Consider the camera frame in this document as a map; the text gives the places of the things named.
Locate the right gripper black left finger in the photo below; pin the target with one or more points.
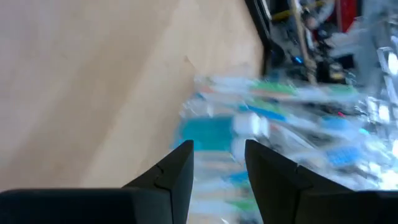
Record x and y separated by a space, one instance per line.
174 186

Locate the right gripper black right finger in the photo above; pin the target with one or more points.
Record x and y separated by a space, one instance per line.
276 186

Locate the blue toothbrush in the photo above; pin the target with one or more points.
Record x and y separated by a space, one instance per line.
264 112
343 155

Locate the teal tube with white cap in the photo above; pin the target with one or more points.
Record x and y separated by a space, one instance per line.
206 133

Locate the clear acrylic organizer box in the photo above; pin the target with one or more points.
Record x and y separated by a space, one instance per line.
192 105

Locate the green toothbrush in clear wrapper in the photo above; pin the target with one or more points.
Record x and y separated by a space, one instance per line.
273 87

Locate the red machine part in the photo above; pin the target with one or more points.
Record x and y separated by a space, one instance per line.
348 12

